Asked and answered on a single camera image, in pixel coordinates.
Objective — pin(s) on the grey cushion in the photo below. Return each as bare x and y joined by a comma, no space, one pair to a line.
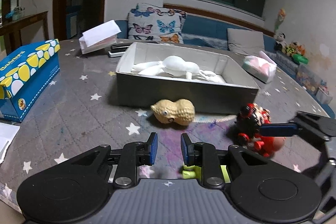
245,41

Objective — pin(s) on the blue yellow tissue box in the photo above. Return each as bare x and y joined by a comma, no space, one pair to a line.
25,73

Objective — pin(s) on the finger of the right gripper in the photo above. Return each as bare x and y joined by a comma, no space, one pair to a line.
278,129

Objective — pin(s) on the white open tissue box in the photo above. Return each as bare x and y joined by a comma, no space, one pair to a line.
99,37

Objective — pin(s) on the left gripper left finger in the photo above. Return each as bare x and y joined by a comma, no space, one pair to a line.
131,156

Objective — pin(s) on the grey storage box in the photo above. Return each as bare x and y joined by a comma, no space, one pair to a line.
207,97

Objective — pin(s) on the red doll figurine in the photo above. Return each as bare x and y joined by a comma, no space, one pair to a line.
248,123

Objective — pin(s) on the black flat remote box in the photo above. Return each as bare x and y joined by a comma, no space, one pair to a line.
117,50

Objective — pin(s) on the round white mat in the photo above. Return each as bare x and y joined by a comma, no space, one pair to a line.
202,118

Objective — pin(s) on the butterfly print pillow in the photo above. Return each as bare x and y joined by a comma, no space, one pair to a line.
149,22

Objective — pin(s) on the white paper sheet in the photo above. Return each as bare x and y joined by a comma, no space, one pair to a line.
7,134

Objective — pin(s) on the stuffed toys pile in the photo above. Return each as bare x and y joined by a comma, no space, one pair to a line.
294,50

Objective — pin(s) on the wooden cabinet counter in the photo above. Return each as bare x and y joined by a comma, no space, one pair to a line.
12,31

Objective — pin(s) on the pink soft tissue pack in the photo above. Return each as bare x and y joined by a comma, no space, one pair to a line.
262,67

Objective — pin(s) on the beige peanut toy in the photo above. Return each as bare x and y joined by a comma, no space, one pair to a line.
181,111

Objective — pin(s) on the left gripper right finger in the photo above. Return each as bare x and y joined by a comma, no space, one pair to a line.
206,156

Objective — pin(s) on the green round toy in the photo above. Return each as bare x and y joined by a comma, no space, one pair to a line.
196,172

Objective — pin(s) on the white plush toy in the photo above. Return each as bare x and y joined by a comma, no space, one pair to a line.
177,67

